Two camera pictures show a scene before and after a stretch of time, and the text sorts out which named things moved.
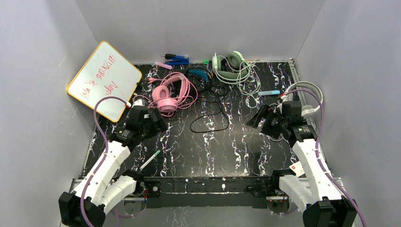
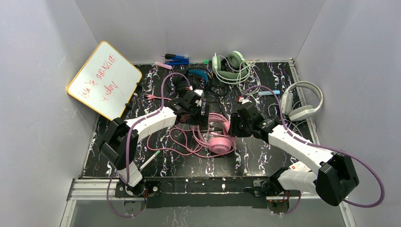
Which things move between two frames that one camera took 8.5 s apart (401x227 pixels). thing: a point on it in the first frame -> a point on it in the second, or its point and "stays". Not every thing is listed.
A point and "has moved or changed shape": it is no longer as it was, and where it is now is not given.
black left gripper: [155, 118] -> [203, 116]
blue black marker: [172, 59] stays
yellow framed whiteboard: [106, 73] stays
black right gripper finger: [262, 113] -> [234, 124]
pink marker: [163, 65] stays
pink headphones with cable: [176, 90] has moved or changed shape
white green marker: [150, 159] stays
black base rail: [214, 192] stays
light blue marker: [267, 92] stays
